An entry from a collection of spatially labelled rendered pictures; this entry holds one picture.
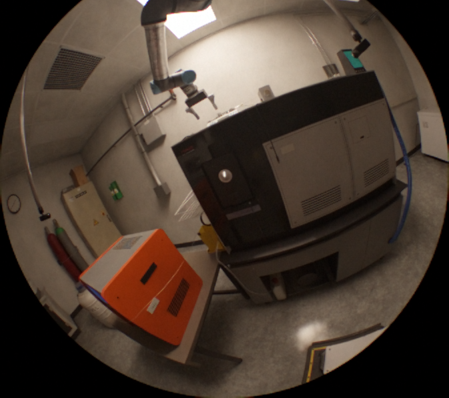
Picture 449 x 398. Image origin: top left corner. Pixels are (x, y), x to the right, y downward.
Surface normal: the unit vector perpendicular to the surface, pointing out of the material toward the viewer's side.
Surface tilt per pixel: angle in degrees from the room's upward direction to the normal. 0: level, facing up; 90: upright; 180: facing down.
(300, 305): 0
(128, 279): 90
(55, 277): 90
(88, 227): 90
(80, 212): 90
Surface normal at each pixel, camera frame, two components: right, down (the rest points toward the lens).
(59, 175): 0.89, -0.36
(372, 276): -0.41, -0.89
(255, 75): -0.18, 0.29
